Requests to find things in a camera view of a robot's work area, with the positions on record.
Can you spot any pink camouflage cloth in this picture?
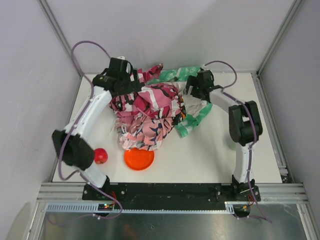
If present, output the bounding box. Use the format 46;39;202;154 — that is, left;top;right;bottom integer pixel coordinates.
109;63;180;123

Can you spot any white cloth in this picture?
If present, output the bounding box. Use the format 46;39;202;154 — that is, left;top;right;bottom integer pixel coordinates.
174;81;207;117

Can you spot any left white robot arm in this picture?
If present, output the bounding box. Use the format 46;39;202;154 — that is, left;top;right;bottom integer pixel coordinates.
52;56;141;188

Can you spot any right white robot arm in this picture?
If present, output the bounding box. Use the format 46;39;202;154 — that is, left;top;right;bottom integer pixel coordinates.
185;70;263;202

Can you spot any orange black camouflage cloth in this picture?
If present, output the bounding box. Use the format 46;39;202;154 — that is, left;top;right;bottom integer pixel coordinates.
172;95;187;126

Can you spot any green tie-dye cloth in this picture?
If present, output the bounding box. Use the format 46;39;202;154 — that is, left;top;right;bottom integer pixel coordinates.
146;66;212;138

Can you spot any light pink navy cloth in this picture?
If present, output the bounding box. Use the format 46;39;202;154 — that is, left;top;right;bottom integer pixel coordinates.
116;116;174;151

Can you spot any orange plastic plate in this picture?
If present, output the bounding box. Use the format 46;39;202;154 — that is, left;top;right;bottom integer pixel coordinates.
124;148;155;171

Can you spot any red apple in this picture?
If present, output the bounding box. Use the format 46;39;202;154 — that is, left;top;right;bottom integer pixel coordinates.
94;148;108;165

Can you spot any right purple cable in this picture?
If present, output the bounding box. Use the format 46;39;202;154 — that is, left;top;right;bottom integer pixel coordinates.
203;60;273;224

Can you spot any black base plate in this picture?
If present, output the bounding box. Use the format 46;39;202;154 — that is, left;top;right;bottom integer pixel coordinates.
82;182;261;211

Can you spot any grey slotted cable duct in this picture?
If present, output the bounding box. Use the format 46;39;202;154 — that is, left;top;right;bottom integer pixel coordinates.
46;202;251;214

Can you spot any aluminium frame rail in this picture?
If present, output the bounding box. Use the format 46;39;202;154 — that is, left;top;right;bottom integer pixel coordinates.
36;182;309;204

